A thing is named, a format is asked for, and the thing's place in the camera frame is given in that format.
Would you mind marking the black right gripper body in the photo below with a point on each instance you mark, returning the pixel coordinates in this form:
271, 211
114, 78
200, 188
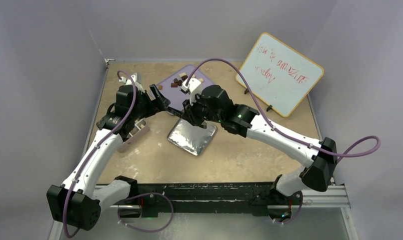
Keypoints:
199, 112

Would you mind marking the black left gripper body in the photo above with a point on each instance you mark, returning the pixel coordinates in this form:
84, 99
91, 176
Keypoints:
145, 107

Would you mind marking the pink divided chocolate tin box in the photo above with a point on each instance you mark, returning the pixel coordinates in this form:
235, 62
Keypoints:
140, 129

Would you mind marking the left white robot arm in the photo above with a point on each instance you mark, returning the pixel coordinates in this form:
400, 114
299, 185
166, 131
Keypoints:
112, 131

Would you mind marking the lavender plastic tray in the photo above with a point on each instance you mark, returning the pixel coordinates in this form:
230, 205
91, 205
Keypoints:
174, 94

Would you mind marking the silver square tin lid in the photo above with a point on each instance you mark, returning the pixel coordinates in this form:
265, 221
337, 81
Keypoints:
192, 139

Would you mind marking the yellow framed whiteboard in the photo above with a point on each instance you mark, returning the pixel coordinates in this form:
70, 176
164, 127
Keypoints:
278, 75

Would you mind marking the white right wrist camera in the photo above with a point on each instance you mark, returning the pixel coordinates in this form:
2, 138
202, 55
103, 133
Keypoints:
191, 86

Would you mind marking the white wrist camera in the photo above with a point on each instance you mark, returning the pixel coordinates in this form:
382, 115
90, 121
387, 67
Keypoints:
134, 79
191, 86

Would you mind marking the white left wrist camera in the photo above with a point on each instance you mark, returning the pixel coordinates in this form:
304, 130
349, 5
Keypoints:
134, 79

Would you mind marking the aluminium frame rail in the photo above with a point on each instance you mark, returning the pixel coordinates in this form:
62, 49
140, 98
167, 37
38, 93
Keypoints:
236, 197

